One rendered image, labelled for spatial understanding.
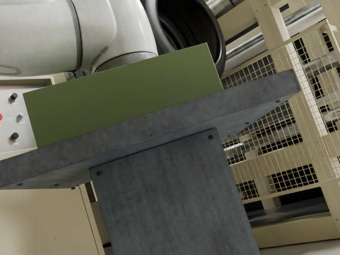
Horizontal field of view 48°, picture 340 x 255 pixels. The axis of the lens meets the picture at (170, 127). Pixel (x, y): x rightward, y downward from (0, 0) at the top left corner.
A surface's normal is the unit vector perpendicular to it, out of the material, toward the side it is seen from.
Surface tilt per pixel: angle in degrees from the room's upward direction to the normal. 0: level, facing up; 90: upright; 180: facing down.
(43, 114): 90
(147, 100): 90
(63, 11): 79
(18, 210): 90
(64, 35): 115
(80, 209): 90
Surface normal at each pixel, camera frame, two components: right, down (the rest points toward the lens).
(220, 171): 0.04, -0.15
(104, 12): 0.30, -0.30
